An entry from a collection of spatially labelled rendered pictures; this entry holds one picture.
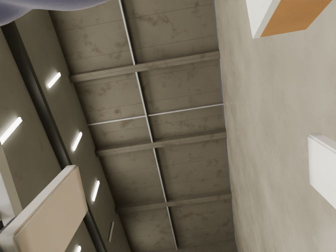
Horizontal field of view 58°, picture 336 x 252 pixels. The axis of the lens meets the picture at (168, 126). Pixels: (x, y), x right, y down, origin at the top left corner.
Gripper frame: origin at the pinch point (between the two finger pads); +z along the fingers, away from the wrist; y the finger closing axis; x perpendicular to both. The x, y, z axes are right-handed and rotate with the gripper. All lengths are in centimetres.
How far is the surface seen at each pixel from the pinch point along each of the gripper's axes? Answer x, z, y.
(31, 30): 148, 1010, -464
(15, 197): -88, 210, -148
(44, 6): 13.8, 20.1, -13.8
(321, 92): -62, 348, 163
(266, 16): 21, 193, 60
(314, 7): 22, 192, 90
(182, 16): 142, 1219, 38
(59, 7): 13.6, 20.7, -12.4
